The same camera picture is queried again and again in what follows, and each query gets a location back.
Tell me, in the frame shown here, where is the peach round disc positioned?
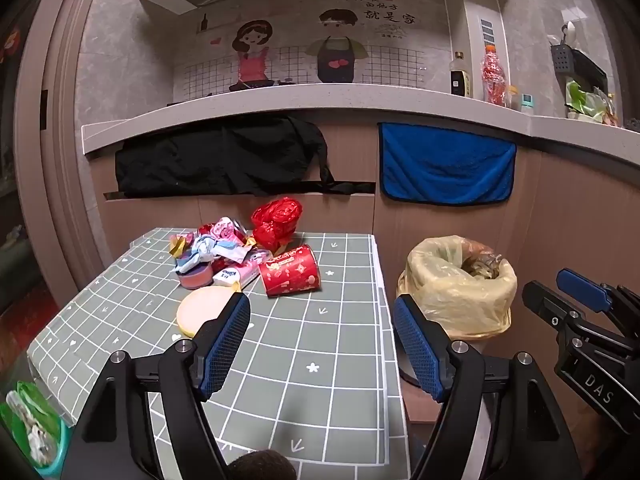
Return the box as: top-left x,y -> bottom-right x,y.
176,286 -> 236,338

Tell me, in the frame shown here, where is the grey stone countertop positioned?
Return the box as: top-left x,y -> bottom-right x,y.
80,84 -> 640,171

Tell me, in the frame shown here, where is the pink heart print wrapper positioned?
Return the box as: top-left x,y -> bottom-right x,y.
197,216 -> 248,246

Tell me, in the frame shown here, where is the dark sauce bottle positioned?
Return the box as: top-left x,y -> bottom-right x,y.
448,51 -> 473,97

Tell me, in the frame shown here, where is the red paper cup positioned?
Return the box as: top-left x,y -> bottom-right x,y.
258,244 -> 321,298

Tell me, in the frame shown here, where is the black cloth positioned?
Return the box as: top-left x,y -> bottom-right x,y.
115,116 -> 336,198

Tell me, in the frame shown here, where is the green plastic bag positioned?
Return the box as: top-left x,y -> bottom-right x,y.
565,80 -> 608,121

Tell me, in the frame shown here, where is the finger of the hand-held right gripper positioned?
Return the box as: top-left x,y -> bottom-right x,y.
522,280 -> 640,357
556,268 -> 640,312

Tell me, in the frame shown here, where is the green plastic basin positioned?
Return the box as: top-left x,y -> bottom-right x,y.
0,380 -> 69,476

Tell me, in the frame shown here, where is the red plastic bag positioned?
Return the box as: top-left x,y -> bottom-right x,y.
251,197 -> 304,253

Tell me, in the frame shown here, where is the brown door frame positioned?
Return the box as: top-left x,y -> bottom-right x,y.
17,0 -> 118,311

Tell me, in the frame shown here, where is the yellow plastic trash bag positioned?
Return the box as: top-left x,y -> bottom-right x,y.
397,235 -> 519,341

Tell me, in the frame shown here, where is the cartoon couple wall sticker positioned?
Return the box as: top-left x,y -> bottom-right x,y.
172,0 -> 451,106

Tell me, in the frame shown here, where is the blue towel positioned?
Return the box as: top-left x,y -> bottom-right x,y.
377,121 -> 517,206

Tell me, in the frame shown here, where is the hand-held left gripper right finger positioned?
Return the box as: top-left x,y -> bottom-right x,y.
393,294 -> 583,480

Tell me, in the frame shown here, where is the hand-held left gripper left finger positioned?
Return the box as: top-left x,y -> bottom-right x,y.
60,291 -> 252,480

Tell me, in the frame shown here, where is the pink round sponge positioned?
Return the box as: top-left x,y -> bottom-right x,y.
177,261 -> 216,291

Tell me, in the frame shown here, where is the white spoon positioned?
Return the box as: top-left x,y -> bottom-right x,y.
547,22 -> 576,47

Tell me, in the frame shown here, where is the white vented column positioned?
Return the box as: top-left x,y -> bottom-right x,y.
462,0 -> 511,101

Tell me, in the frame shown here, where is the dark fuzzy cloth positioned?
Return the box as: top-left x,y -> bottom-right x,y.
232,449 -> 298,480

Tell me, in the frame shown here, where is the white trash bin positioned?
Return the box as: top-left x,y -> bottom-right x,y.
396,270 -> 513,391

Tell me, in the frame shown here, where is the blue white wrapper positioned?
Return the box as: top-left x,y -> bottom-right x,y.
175,235 -> 251,273

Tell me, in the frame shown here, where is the green grid table mat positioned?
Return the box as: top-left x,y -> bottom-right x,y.
27,227 -> 407,480

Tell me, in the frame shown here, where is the red label plastic bottle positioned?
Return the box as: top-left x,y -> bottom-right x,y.
481,42 -> 511,107

